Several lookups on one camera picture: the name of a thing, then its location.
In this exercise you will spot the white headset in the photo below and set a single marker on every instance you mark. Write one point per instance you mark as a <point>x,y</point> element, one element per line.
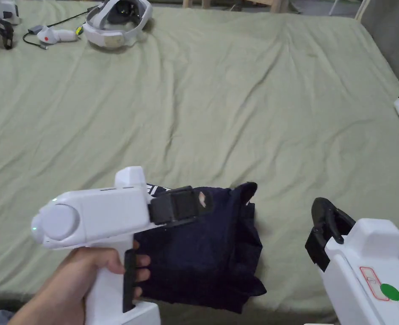
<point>108,34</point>

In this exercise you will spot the bed with pale green sheet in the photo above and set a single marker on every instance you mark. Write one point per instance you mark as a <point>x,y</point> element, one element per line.
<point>220,101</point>

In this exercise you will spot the person's left hand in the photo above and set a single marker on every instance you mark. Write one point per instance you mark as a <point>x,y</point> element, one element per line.
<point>64,284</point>

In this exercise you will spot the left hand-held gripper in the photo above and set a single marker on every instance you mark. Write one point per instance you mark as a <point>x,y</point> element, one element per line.
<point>111,210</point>

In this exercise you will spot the wooden furniture frame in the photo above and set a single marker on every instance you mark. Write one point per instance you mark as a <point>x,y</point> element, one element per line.
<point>253,4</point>

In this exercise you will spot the dark blue shirt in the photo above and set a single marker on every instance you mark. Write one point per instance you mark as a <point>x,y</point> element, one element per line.
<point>203,257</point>

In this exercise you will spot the spare hand-held gripper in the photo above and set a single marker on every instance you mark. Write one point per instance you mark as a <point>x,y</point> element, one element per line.
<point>1,17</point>

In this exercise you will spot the white hand controller red dot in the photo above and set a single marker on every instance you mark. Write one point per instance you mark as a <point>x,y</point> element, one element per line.
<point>55,35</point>

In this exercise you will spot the grey padded headboard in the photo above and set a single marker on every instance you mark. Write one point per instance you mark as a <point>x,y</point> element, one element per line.
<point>392,37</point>

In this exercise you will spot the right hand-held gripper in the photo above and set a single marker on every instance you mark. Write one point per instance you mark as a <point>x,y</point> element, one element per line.
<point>362,271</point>

